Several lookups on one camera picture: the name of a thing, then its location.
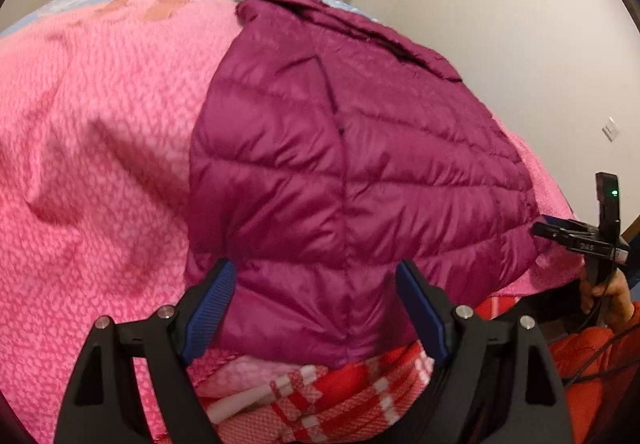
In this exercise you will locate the white wall switch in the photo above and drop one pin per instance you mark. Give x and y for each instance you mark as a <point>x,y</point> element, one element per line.
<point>610,130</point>

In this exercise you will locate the orange sleeve forearm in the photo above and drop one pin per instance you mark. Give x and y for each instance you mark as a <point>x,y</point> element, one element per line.
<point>600,368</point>

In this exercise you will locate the magenta puffer down jacket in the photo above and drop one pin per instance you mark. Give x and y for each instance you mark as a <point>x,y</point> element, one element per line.
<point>330,148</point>

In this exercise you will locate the person's right hand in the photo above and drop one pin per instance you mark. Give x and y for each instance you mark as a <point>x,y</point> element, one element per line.
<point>620,307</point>

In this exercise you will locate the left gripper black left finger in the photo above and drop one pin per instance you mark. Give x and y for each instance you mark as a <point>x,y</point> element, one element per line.
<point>102,402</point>

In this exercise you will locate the red plaid blanket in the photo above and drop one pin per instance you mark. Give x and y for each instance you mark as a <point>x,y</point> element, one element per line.
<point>319,405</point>

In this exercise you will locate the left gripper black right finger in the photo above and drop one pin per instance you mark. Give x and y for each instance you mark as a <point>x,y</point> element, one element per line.
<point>493,381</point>

